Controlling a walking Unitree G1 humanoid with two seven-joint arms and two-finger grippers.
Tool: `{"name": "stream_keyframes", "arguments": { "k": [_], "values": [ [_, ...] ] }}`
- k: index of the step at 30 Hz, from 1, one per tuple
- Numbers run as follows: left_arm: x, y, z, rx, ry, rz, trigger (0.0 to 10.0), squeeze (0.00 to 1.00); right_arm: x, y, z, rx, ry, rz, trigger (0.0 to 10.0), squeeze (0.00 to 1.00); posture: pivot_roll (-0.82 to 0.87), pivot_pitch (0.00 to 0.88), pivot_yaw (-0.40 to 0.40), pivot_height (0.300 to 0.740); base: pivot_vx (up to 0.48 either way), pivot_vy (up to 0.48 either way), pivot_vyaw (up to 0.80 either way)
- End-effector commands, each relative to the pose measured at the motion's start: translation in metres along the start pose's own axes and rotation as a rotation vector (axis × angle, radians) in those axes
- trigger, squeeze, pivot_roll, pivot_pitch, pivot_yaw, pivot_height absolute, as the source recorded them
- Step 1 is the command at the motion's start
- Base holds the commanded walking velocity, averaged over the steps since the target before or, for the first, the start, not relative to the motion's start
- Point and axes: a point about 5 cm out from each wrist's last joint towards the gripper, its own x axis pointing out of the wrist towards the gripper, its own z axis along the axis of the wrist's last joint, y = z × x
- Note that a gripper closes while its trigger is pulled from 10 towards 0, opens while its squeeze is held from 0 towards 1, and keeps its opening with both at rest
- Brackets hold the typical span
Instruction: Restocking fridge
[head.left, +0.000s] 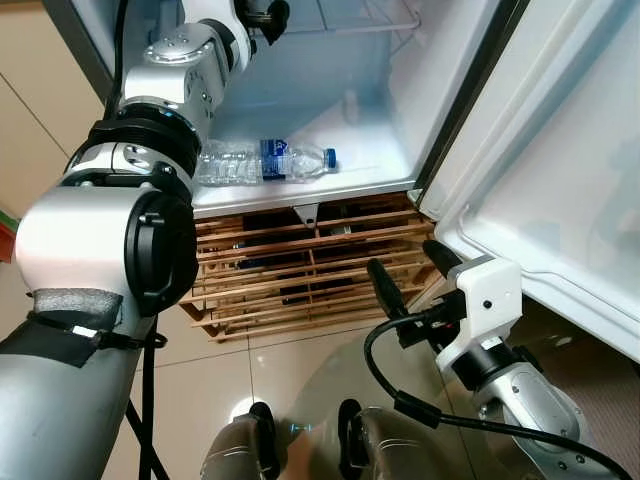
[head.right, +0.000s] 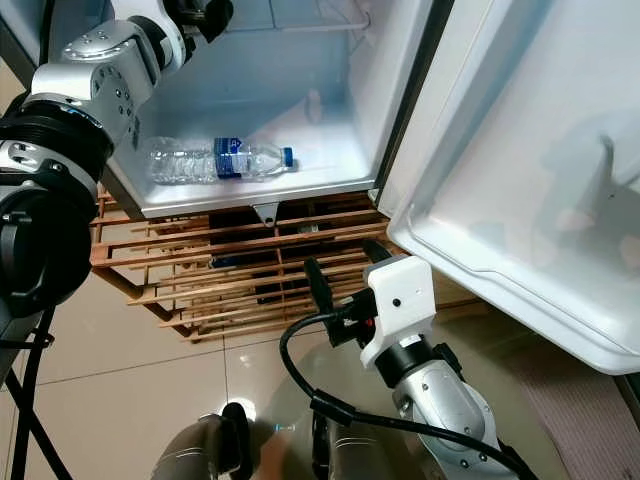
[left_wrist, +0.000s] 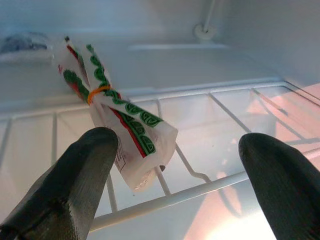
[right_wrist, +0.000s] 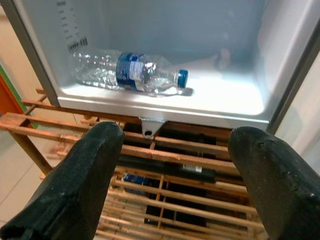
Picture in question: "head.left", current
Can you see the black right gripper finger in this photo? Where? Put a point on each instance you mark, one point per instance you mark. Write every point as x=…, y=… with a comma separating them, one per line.
x=385, y=288
x=442, y=258

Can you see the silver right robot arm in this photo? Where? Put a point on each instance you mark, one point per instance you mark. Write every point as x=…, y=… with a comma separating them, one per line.
x=530, y=405

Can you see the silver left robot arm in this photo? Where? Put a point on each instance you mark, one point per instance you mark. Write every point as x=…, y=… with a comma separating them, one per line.
x=90, y=230

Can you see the grey steel fridge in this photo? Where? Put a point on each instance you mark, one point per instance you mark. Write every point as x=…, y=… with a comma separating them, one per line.
x=380, y=90

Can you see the wooden slatted rack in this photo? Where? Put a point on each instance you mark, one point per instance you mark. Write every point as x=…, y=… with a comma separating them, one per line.
x=260, y=270

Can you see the right robot leg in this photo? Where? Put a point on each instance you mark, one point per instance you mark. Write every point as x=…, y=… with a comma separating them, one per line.
x=390, y=450

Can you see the robot leg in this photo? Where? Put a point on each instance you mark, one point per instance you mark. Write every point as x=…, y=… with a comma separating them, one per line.
x=235, y=455
x=390, y=450

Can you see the clear plastic water bottle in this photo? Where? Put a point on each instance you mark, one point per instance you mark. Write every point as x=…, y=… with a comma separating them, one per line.
x=240, y=163

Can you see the left robot leg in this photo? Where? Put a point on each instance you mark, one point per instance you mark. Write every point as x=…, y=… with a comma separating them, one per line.
x=235, y=455

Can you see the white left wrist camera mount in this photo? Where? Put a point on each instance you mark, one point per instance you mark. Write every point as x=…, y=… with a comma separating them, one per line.
x=225, y=12

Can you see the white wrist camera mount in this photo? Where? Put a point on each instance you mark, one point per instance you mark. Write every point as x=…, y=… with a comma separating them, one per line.
x=225, y=12
x=490, y=290

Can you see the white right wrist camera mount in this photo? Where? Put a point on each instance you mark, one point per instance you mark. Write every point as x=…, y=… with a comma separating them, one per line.
x=490, y=290

